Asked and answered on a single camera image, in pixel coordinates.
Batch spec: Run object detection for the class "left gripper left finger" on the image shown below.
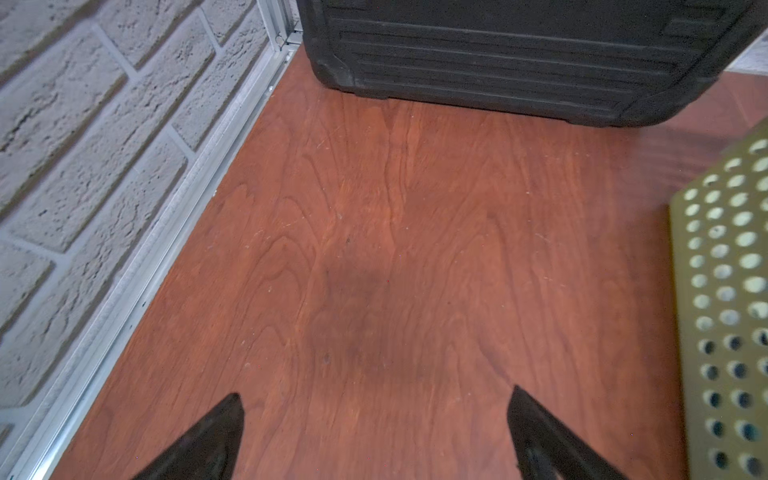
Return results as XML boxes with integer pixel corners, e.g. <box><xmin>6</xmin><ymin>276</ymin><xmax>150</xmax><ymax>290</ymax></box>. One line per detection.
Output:
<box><xmin>134</xmin><ymin>392</ymin><xmax>245</xmax><ymax>480</ymax></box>

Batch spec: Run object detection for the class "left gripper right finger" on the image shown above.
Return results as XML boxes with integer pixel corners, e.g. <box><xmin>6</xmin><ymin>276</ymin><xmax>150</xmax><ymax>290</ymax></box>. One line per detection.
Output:
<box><xmin>506</xmin><ymin>385</ymin><xmax>625</xmax><ymax>479</ymax></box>

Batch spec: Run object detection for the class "light green plastic bin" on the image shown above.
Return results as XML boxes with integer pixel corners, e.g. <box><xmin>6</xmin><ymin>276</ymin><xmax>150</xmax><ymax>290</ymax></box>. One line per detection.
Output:
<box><xmin>669</xmin><ymin>121</ymin><xmax>767</xmax><ymax>479</ymax></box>

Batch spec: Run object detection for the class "black plastic tool case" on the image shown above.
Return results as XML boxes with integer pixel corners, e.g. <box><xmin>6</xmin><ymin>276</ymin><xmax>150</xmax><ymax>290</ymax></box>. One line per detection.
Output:
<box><xmin>298</xmin><ymin>1</ymin><xmax>767</xmax><ymax>127</ymax></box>

